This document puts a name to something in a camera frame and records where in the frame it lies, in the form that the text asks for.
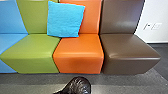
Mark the orange sofa seat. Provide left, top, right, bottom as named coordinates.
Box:
left=52, top=0, right=105, bottom=75

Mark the blue square cushion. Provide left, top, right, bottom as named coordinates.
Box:
left=46, top=0, right=86, bottom=39

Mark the brown sofa seat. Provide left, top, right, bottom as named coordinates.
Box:
left=99, top=0, right=162, bottom=76

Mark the green sofa seat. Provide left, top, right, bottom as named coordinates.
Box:
left=0, top=0, right=62, bottom=75

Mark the blue sofa seat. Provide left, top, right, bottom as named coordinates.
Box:
left=0, top=0, right=29, bottom=74

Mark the white wall outlet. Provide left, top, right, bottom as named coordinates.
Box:
left=143, top=22, right=163, bottom=31

